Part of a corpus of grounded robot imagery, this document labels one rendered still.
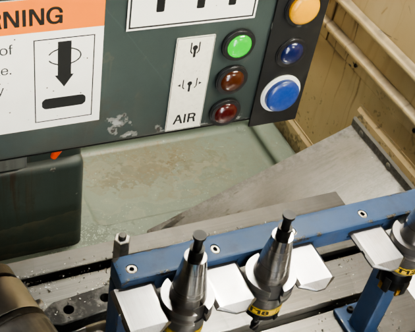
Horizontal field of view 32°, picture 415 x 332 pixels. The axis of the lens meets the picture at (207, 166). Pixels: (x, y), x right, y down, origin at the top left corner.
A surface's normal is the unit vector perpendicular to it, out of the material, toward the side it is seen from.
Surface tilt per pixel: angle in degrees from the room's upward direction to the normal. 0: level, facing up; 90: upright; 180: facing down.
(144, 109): 90
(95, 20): 90
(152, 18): 90
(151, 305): 0
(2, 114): 90
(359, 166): 24
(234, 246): 0
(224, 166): 0
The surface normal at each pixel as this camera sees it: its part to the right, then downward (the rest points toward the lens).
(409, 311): 0.15, -0.73
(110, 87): 0.40, 0.66
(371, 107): -0.91, 0.18
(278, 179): -0.25, -0.58
